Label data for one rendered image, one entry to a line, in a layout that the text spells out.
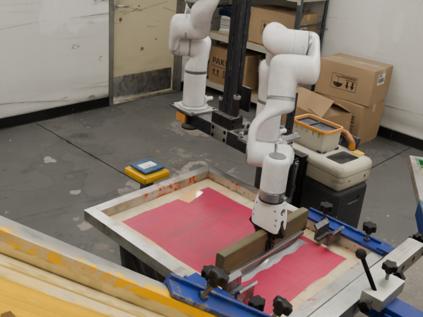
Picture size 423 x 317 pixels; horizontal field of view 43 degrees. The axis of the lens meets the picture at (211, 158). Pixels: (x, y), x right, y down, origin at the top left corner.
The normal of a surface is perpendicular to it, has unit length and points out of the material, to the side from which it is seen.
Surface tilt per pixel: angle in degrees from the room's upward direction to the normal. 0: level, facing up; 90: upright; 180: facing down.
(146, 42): 90
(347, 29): 90
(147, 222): 0
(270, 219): 92
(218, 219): 0
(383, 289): 0
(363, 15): 90
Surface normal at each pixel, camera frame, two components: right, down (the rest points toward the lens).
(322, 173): -0.76, 0.21
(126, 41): 0.72, 0.34
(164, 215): 0.08, -0.91
